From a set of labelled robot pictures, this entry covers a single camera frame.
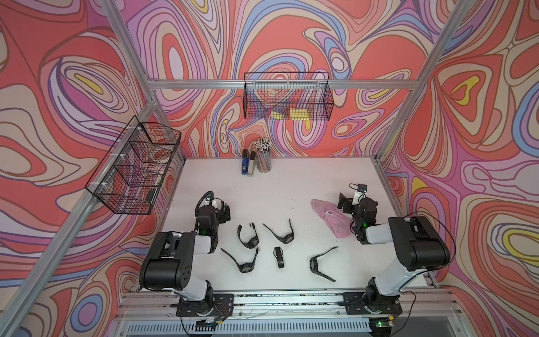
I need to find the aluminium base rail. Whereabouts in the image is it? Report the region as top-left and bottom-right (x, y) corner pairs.
(115, 288), (456, 321)

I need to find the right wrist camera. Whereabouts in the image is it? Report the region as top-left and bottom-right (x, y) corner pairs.
(349, 183), (368, 205)

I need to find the wall wire basket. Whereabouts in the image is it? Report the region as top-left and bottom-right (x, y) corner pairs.
(85, 117), (181, 215)
(243, 70), (334, 121)

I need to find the back wall wire basket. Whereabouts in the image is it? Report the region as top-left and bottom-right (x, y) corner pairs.
(243, 70), (334, 121)

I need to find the pencil cup with pencils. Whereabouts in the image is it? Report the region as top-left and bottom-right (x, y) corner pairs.
(255, 138), (272, 173)

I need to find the yellow sponge in basket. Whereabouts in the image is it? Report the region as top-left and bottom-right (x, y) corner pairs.
(289, 108), (310, 121)

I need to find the pink microfibre cloth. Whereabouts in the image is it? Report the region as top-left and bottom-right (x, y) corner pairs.
(310, 199), (352, 239)

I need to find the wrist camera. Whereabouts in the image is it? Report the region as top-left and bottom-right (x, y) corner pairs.
(209, 198), (223, 209)
(349, 183), (368, 205)

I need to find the blue marker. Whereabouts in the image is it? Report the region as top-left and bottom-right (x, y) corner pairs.
(241, 149), (249, 175)

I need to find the small yellow block in basket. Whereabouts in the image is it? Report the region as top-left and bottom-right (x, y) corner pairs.
(269, 112), (285, 120)

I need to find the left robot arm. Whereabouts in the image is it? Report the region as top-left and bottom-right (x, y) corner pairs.
(139, 190), (234, 320)

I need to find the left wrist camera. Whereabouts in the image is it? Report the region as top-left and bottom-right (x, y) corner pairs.
(209, 198), (223, 209)

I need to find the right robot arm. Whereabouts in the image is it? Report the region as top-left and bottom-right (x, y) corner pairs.
(337, 184), (452, 315)

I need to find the left wall wire basket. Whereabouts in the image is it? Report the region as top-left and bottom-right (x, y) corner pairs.
(85, 117), (181, 215)

